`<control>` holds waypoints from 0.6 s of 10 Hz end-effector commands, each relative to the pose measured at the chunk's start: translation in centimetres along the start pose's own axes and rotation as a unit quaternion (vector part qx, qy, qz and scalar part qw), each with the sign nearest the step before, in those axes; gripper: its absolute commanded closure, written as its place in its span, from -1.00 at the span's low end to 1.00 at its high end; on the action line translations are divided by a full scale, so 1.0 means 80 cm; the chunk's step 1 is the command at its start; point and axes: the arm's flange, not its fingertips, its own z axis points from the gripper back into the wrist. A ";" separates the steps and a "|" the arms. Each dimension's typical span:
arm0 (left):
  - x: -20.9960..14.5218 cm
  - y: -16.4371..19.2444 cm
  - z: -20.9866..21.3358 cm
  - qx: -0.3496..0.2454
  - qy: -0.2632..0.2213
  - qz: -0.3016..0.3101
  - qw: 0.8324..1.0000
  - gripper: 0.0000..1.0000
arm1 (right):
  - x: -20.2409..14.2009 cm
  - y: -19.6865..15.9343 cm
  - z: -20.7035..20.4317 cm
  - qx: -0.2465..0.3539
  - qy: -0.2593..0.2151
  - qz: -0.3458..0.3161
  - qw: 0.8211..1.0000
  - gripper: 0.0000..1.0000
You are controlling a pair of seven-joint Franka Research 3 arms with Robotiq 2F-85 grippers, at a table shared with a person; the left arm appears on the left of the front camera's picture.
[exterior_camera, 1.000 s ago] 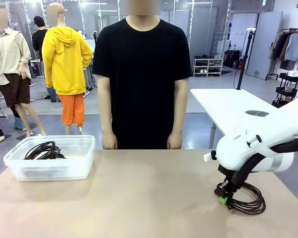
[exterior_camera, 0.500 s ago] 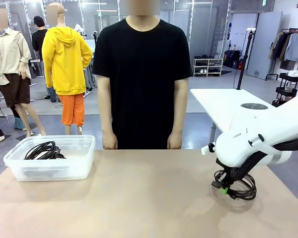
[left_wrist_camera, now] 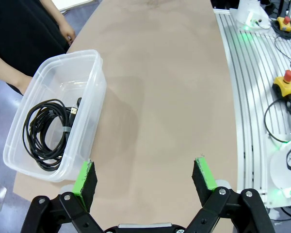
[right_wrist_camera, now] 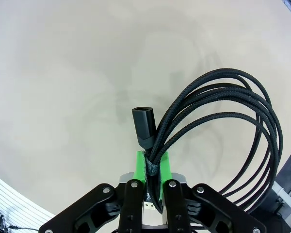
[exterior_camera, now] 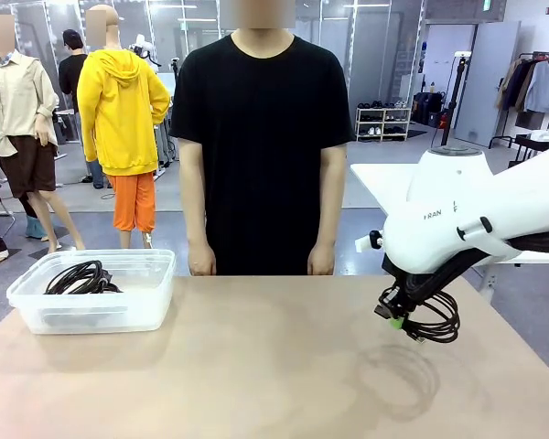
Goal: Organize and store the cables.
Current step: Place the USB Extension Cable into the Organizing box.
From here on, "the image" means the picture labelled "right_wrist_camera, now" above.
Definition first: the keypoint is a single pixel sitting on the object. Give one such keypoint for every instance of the white metal frame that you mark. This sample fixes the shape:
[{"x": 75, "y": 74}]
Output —
[{"x": 286, "y": 196}]

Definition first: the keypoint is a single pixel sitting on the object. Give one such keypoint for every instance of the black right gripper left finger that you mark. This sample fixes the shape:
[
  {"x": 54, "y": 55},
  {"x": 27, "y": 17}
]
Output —
[{"x": 131, "y": 206}]

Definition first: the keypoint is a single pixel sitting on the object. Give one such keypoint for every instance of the white ribbed panel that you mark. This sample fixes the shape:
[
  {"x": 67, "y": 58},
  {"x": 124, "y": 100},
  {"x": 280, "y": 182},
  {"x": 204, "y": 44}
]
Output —
[{"x": 14, "y": 201}]

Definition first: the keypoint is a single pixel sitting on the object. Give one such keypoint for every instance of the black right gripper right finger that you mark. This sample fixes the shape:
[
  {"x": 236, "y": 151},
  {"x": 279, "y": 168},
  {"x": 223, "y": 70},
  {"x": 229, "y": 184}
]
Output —
[{"x": 177, "y": 206}]

